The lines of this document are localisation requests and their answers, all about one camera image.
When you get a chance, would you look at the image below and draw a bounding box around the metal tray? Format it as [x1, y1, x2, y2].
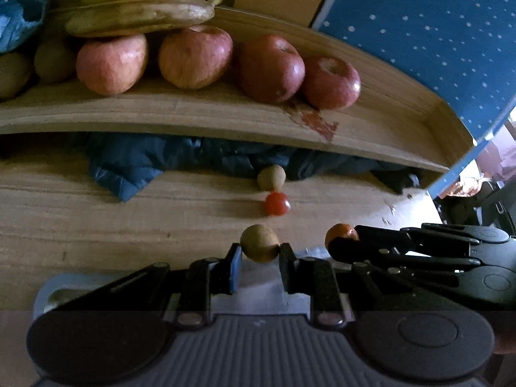
[33, 246, 355, 319]

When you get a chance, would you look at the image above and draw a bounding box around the small red tomato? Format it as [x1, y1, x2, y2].
[264, 192, 292, 217]

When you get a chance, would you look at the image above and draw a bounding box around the small orange tomato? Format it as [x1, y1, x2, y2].
[324, 223, 359, 253]

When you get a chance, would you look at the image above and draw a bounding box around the blue white-dotted board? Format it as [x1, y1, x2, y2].
[310, 0, 516, 146]

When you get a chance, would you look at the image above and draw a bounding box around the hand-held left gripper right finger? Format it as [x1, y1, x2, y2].
[279, 243, 464, 328]

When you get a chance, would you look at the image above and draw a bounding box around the bunch of yellow bananas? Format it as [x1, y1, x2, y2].
[64, 0, 238, 38]

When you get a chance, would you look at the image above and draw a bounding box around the wooden shelf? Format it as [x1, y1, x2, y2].
[0, 6, 476, 174]

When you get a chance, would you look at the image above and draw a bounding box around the dark blue jacket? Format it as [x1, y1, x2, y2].
[68, 133, 424, 203]

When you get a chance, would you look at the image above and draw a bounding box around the large brown kiwi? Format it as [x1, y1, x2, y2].
[0, 50, 35, 99]

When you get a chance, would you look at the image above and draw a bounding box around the small brown kiwi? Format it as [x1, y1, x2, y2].
[257, 164, 287, 192]
[240, 224, 281, 263]

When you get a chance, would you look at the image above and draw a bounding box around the black bag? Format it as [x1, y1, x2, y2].
[437, 179, 516, 234]

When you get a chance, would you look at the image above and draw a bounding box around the red apple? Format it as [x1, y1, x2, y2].
[76, 33, 149, 96]
[236, 34, 306, 103]
[158, 25, 233, 90]
[302, 55, 362, 110]

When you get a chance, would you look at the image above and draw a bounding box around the red patterned cloth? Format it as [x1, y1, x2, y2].
[437, 177, 486, 200]

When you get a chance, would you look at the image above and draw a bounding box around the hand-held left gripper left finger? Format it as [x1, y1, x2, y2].
[60, 243, 243, 328]

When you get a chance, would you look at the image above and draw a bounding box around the kiwis on shelf left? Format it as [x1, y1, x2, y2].
[33, 39, 78, 85]

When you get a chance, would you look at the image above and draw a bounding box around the crumpled blue plastic bag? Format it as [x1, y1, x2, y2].
[0, 0, 50, 54]

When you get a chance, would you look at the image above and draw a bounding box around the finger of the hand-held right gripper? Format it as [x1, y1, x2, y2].
[328, 236, 482, 287]
[354, 223, 480, 251]

